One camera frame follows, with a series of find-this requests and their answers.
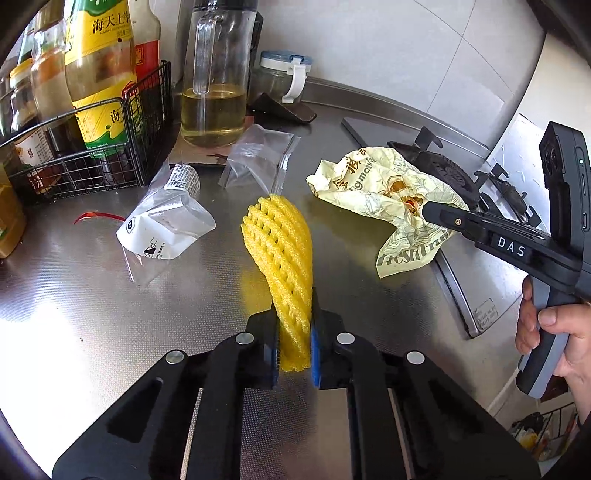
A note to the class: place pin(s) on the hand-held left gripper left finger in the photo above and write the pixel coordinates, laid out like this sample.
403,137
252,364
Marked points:
275,369

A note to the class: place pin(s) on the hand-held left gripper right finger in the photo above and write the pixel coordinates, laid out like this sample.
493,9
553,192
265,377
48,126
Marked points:
316,364

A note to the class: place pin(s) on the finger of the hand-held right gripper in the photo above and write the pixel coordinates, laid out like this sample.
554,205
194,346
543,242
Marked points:
480,228

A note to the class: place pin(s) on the yellow foam fruit net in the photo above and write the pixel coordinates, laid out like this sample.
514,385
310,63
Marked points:
277,258

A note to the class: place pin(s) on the yellow printed paper wrapper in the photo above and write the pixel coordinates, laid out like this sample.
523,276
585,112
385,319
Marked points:
369,184

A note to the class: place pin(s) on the person's right hand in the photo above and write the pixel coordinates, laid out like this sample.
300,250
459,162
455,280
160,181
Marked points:
577,350

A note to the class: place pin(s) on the black stove burner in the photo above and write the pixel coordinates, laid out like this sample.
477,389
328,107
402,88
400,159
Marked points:
443,170
508,194

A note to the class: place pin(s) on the silver foil splash guard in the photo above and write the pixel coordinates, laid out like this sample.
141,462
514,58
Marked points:
517,147

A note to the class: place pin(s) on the stainless steel gas stove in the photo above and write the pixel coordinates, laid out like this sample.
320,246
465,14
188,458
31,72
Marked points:
369,131

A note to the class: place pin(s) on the clear bag with white label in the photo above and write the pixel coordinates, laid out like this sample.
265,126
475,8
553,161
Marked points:
157,230

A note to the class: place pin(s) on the small clear plastic bag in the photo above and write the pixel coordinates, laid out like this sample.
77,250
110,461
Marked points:
258,157

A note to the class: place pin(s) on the dark brown wedge stand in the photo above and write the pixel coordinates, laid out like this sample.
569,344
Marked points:
295,113

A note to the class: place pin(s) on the red plastic strip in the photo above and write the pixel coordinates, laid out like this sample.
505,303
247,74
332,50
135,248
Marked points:
92,215

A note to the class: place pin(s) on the small glass jar white lid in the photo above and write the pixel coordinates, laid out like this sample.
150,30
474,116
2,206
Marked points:
272,83

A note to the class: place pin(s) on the glass oil pitcher black lid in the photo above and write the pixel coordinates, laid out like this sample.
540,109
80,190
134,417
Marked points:
212,115

